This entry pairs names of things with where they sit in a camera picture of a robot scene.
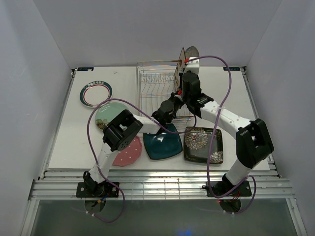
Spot aluminium frame rails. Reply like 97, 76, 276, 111
28, 66, 296, 201

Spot teal square plate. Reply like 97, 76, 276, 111
143, 123, 183, 160

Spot cream floral square plate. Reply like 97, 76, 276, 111
174, 47, 186, 91

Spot wire dish rack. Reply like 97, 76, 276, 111
135, 59, 196, 125

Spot blue table label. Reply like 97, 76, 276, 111
223, 67, 241, 71
77, 67, 94, 71

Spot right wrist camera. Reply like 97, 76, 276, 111
184, 57, 200, 75

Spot pink dotted plate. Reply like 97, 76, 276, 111
113, 136, 142, 167

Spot black floral square plate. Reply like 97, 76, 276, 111
184, 127, 223, 164

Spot white plate green rim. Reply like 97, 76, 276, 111
79, 81, 113, 108

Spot mint green flower plate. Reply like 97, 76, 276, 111
95, 102, 128, 130

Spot speckled round plate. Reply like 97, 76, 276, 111
185, 46, 199, 63

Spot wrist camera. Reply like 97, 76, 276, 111
174, 89, 183, 101
184, 57, 200, 75

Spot right blue table label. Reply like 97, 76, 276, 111
223, 67, 241, 71

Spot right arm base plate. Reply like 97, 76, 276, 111
201, 180, 252, 197

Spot left blue table label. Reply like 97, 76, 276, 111
77, 67, 94, 71

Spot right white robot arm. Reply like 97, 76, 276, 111
180, 71, 274, 197

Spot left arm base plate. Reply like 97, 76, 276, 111
75, 181, 119, 199

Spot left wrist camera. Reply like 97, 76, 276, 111
174, 89, 183, 101

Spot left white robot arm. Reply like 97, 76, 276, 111
83, 93, 184, 197

